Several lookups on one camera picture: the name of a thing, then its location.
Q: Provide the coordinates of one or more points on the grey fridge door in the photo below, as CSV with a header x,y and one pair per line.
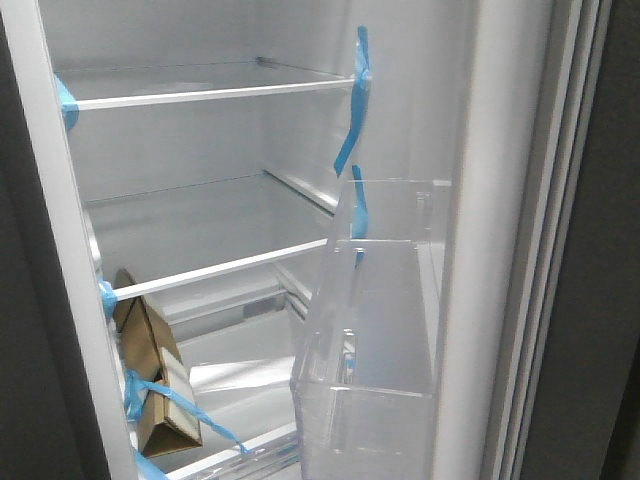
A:
x,y
540,342
48,424

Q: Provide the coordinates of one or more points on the blue tape on door bin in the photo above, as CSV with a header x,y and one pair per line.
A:
x,y
360,221

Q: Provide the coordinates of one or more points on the white fridge body interior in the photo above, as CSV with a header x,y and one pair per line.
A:
x,y
419,59

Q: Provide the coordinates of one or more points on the clear plastic door bin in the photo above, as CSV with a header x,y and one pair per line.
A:
x,y
365,375

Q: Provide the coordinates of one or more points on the middle glass fridge shelf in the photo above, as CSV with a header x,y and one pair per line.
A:
x,y
178,236

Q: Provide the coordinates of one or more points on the glass fridge shelf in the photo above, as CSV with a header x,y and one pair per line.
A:
x,y
112,88
178,236

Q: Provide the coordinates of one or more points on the upper glass fridge shelf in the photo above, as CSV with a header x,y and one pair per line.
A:
x,y
112,88

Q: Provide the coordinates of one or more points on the clear crisper drawer cover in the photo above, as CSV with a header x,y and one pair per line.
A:
x,y
240,374

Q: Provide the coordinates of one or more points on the blue tape strip upper right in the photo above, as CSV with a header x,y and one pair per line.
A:
x,y
359,100

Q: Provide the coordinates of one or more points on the blue tape strip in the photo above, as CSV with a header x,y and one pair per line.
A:
x,y
359,100
68,104

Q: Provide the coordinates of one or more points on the brown cardboard packaging piece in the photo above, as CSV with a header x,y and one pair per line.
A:
x,y
149,348

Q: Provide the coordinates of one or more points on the blue tape middle left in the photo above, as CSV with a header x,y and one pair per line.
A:
x,y
108,297

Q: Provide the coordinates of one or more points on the blue tape around cardboard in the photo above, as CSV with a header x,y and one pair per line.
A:
x,y
133,405

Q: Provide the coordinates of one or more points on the blue tape strip upper left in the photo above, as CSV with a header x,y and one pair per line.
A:
x,y
68,104

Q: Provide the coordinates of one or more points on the blue tape bottom left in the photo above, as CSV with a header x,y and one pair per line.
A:
x,y
147,469

